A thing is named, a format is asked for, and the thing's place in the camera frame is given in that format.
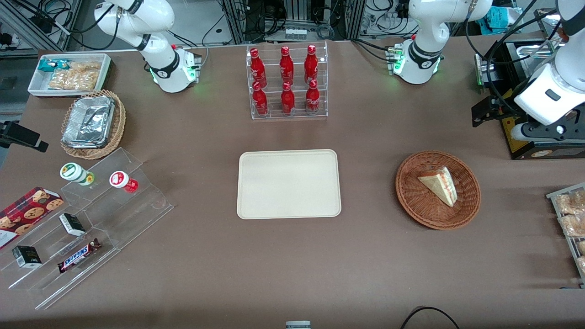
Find triangular sandwich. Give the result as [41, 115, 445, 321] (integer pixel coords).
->
[418, 166, 458, 208]

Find dark brown wicker basket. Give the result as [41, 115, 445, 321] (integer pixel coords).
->
[395, 150, 482, 230]

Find cream plastic tray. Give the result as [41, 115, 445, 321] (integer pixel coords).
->
[236, 149, 342, 220]

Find light wicker basket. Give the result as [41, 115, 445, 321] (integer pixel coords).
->
[60, 89, 127, 160]

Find black appliance with yellow label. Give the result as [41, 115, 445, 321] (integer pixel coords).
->
[474, 39, 585, 161]

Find teal plastic bag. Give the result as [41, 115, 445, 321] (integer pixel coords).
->
[475, 5, 524, 35]

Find red cola bottle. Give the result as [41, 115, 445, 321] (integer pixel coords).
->
[279, 46, 295, 85]
[252, 81, 269, 117]
[304, 44, 319, 85]
[250, 48, 268, 88]
[281, 81, 296, 116]
[305, 79, 321, 114]

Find clear acrylic bottle rack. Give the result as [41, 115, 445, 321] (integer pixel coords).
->
[246, 41, 329, 121]

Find red lid jar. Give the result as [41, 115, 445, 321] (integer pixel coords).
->
[109, 170, 139, 194]

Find clear acrylic stepped stand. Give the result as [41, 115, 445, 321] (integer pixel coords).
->
[0, 147, 176, 311]

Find stack of foil containers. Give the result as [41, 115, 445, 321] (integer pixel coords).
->
[61, 95, 115, 149]

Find clear bag of crackers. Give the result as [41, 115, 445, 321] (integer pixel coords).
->
[48, 61, 102, 91]

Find green lid jar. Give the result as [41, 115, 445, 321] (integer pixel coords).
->
[59, 162, 96, 186]

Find black box with white label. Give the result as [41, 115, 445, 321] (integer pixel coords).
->
[58, 212, 87, 237]

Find Snickers chocolate bar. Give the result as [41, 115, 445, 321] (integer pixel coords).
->
[57, 238, 102, 274]

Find teal snack packet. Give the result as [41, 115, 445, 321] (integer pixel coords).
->
[37, 58, 70, 74]

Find white rectangular bin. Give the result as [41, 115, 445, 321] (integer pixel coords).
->
[27, 53, 113, 99]

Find red tartan cookie box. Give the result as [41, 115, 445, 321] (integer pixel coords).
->
[0, 186, 65, 250]

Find black box with gold print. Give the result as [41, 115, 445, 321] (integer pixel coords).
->
[11, 245, 43, 269]

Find grey wire rack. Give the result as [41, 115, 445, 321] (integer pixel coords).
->
[546, 182, 585, 290]

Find black bracket with cables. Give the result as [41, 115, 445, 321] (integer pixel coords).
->
[472, 93, 518, 128]

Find black cable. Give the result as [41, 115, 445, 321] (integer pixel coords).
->
[400, 307, 460, 329]

